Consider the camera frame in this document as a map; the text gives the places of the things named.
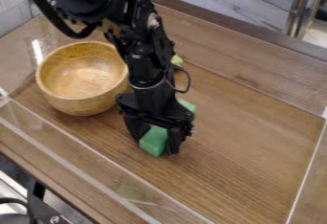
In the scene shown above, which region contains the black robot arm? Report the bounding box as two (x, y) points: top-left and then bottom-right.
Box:
(32, 0), (194, 154)

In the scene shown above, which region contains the clear acrylic tray wall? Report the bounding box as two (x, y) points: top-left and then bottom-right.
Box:
(0, 95), (214, 224)

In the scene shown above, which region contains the brown wooden bowl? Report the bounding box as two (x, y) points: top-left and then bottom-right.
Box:
(36, 41), (128, 116)

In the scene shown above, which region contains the red plush strawberry toy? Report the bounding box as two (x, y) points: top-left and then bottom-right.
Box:
(171, 55), (183, 66)

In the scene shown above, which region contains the green rectangular block stick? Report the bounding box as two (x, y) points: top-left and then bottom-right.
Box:
(138, 99), (196, 157)

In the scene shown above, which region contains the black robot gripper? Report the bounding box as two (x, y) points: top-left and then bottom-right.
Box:
(115, 83), (194, 154)

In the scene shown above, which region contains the black table leg bracket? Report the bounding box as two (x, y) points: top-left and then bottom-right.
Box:
(0, 179), (75, 224)

